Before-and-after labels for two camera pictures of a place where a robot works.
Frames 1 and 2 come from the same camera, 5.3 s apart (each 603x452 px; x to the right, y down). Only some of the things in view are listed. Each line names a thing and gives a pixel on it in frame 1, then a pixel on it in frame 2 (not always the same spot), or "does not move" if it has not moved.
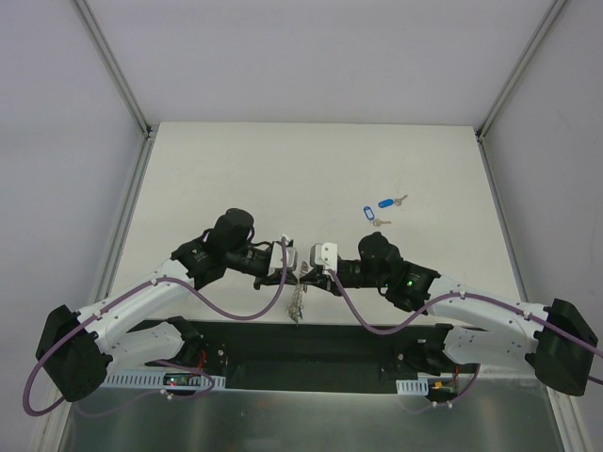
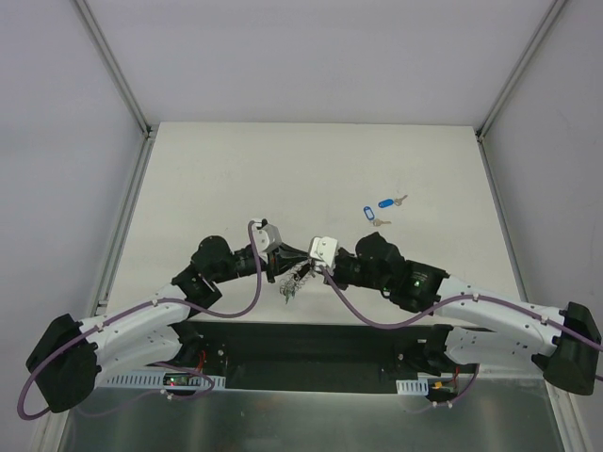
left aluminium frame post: x=114 y=66 does not move
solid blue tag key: x=385 y=202 does not move
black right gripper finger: x=330 y=287 -> x=327 y=275
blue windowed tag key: x=369 y=215 does not move
